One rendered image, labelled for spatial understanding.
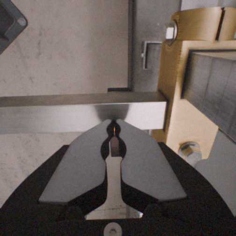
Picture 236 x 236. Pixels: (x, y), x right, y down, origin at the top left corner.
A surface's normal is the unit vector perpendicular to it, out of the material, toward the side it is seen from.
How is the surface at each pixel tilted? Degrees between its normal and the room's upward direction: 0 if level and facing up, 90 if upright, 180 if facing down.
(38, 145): 0
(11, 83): 0
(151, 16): 0
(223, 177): 90
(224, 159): 90
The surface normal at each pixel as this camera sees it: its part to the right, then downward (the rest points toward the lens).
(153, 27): 0.04, 0.47
